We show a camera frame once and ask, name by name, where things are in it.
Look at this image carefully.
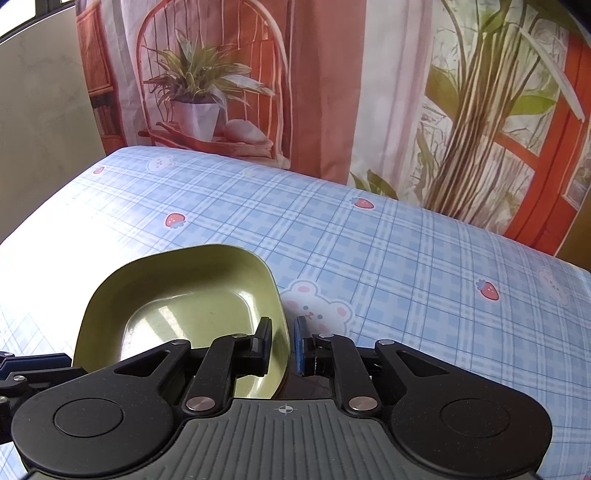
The dark window frame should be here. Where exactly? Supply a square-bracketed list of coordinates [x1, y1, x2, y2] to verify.
[0, 0, 77, 42]

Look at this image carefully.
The printed wall tapestry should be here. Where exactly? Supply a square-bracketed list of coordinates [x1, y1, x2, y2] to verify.
[74, 0, 591, 259]

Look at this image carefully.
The blue checked tablecloth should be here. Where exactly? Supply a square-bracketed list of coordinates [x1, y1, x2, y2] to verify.
[0, 145, 591, 480]

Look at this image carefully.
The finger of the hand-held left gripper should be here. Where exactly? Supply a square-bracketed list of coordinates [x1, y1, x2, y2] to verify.
[0, 351, 87, 407]

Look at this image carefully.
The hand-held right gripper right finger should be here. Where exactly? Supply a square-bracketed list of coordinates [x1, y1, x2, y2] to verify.
[294, 316, 462, 413]

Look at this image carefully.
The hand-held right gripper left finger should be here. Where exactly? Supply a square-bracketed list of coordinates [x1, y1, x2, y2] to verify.
[113, 316, 273, 415]

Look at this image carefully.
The green square plate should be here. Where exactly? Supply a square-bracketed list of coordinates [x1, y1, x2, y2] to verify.
[73, 244, 291, 400]

